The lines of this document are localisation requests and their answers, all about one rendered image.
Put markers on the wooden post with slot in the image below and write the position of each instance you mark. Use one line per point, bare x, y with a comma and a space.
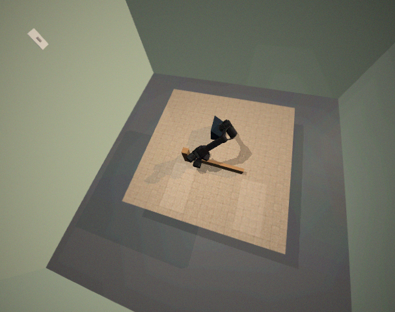
185, 152

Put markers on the dark brown wooden rail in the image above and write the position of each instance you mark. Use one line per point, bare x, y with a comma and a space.
224, 166

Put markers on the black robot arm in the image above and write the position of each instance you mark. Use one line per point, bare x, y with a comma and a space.
202, 152

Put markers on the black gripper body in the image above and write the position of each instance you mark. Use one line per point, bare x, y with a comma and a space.
197, 163

